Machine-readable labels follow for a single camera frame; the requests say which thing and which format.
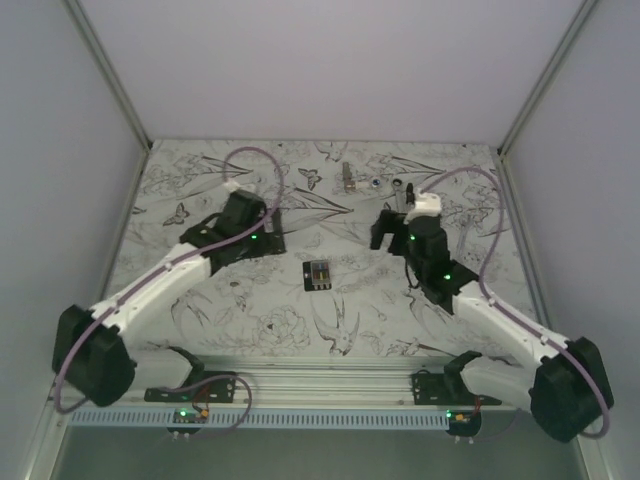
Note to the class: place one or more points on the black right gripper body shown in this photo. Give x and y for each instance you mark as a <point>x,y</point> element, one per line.
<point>392,222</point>

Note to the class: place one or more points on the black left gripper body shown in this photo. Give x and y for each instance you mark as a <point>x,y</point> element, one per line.
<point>263,243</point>

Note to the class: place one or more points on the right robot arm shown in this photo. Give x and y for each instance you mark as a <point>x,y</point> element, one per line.
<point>561,383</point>

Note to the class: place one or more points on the white slotted cable duct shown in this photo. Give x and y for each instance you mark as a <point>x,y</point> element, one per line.
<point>264,418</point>

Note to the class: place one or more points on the silver open end wrench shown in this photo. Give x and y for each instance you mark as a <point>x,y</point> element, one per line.
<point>465,225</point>

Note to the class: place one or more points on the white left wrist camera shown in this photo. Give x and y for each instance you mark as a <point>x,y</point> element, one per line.
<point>233,186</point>

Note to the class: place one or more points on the aluminium corner post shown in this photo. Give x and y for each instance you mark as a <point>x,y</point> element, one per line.
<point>549,73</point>
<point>97,51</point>

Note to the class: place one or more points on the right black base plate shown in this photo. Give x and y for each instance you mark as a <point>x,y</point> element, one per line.
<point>434,389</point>

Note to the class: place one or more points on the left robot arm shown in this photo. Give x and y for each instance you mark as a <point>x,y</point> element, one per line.
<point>95,349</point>

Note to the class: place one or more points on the right aluminium corner post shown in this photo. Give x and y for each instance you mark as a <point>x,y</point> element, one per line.
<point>549,73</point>

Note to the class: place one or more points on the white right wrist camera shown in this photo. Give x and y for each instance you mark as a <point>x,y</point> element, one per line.
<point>425,205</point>

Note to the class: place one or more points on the metal bracket block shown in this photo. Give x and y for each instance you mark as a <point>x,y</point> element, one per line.
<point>349,183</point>

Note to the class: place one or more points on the aluminium frame rail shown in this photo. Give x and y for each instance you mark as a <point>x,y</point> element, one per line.
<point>334,380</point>

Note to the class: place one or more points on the left aluminium corner post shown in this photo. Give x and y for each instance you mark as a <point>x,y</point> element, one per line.
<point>97,51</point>

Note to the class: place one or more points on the black handled screwdriver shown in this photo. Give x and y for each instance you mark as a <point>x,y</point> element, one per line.
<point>409,194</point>

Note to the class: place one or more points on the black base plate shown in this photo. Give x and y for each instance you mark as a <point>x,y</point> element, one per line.
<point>204,388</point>
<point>434,389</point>

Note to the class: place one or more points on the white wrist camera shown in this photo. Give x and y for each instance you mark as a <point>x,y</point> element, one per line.
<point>425,205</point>
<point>233,186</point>

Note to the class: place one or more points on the controller board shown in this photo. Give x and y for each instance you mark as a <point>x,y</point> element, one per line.
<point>190,416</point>
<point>463,417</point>

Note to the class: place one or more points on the clear plastic fuse box cover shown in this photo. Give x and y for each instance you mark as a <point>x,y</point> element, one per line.
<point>319,271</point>

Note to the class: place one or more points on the ratchet wrench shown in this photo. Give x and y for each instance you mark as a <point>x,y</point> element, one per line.
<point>399,194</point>

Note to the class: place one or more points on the left controller board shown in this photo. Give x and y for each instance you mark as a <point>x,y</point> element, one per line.
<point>190,416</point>

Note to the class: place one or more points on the right controller board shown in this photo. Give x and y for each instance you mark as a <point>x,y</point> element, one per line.
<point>463,417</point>

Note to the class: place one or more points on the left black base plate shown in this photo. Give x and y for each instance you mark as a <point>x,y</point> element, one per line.
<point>204,388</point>

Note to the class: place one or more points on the black fuse box base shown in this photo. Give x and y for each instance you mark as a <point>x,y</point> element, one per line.
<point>306,278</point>

